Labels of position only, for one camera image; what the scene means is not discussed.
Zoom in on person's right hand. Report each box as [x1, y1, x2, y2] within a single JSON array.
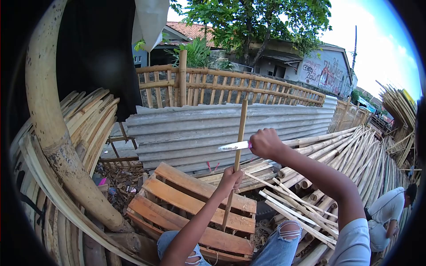
[[249, 128, 286, 160]]

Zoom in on person's left hand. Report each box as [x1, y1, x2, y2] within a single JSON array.
[[216, 166, 244, 197]]

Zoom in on person's left fingers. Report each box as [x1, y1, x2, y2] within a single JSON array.
[[229, 166, 244, 191]]

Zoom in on person's right fingers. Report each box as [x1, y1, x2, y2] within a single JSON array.
[[249, 130, 264, 157]]

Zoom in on thin bamboo stick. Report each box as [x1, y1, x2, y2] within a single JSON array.
[[221, 99, 249, 232]]

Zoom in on pink handled knife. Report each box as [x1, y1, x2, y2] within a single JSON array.
[[218, 140, 253, 152]]

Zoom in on black rubber tyre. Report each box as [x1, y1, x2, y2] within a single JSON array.
[[255, 199, 279, 221]]

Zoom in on orange wooden pallet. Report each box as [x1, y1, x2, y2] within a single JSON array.
[[126, 162, 257, 264]]

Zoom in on grey corrugated sheet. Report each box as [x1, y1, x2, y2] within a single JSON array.
[[124, 95, 339, 175]]

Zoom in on pile of pale split strips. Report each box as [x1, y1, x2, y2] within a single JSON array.
[[244, 170, 341, 250]]

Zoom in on bamboo lattice fence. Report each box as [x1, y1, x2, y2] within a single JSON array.
[[136, 50, 327, 109]]

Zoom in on person's legs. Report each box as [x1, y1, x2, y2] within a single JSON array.
[[156, 219, 304, 266]]

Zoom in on low bamboo fence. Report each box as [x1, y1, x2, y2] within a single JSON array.
[[327, 98, 373, 134]]

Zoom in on pile of long bamboo poles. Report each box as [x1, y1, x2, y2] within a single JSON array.
[[270, 125, 415, 266]]

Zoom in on green tree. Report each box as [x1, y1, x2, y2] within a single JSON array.
[[170, 0, 333, 67]]

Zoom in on person's body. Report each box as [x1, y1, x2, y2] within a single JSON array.
[[328, 218, 372, 266]]

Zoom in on upright bamboo bundle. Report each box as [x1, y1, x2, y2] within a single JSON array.
[[375, 79, 418, 134]]

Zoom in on stack of flat bamboo slats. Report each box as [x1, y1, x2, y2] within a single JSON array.
[[59, 87, 120, 177]]

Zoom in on white hanging cloth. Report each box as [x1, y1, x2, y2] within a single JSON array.
[[132, 0, 171, 53]]

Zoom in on black hanging tarp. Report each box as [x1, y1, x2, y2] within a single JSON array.
[[53, 0, 144, 123]]

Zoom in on bundle of bent bamboo laths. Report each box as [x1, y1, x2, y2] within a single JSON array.
[[9, 117, 157, 266]]

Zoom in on thick spotted bamboo pole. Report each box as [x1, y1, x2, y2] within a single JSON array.
[[25, 0, 135, 233]]

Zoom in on house with painted wall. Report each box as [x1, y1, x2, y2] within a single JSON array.
[[132, 21, 354, 99]]

